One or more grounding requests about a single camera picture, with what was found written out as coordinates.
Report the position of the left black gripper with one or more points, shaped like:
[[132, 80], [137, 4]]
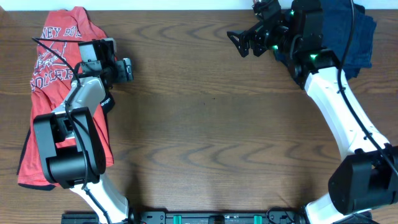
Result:
[[125, 70]]

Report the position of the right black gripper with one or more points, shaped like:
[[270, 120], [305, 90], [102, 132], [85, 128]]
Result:
[[253, 38]]

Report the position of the red soccer t-shirt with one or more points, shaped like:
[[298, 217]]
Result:
[[51, 80]]

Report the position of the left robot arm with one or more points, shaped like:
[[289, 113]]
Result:
[[70, 149]]

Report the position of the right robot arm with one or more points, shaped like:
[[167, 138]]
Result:
[[366, 178]]

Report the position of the folded navy blue clothes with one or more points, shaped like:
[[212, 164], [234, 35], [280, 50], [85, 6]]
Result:
[[354, 37]]

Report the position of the black t-shirt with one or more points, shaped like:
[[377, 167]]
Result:
[[107, 104]]

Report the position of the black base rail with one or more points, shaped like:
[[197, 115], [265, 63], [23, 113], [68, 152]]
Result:
[[273, 216]]

